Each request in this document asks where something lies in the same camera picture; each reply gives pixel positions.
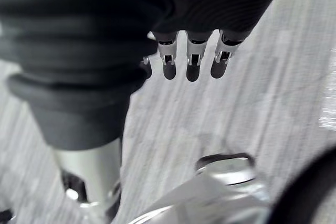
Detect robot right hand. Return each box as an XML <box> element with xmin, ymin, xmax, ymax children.
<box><xmin>0</xmin><ymin>0</ymin><xmax>293</xmax><ymax>217</ymax></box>

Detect dark robot foot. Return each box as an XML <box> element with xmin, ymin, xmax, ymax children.
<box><xmin>264</xmin><ymin>146</ymin><xmax>336</xmax><ymax>224</ymax></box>

